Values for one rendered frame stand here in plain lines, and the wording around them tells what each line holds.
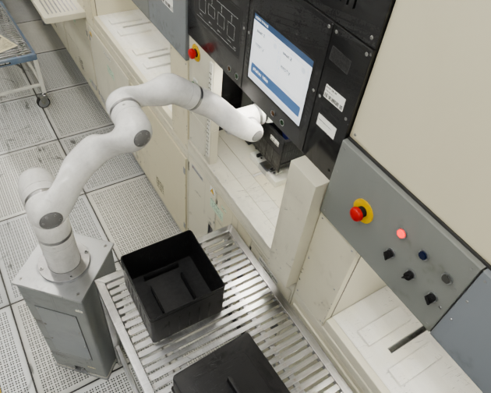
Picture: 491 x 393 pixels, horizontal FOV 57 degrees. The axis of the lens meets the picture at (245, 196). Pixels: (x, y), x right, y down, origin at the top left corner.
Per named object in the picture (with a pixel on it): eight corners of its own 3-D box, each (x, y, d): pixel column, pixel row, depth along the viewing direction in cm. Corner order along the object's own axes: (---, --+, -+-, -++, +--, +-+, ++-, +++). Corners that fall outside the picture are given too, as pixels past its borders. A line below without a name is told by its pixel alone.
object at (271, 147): (248, 147, 206) (256, 88, 182) (284, 135, 214) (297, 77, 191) (278, 182, 192) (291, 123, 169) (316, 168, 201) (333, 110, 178)
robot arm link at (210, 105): (215, 104, 143) (271, 129, 167) (192, 79, 152) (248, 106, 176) (199, 126, 146) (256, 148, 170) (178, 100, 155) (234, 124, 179)
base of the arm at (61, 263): (28, 275, 169) (14, 246, 155) (54, 237, 182) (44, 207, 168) (75, 288, 167) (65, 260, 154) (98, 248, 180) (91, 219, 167)
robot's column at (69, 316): (54, 365, 222) (9, 282, 166) (81, 315, 241) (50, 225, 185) (107, 380, 220) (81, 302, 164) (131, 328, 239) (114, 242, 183)
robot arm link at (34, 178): (40, 250, 155) (22, 205, 138) (27, 214, 165) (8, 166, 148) (76, 238, 160) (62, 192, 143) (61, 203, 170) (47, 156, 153)
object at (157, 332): (190, 255, 182) (190, 228, 170) (224, 310, 167) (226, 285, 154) (124, 282, 171) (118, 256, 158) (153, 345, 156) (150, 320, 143)
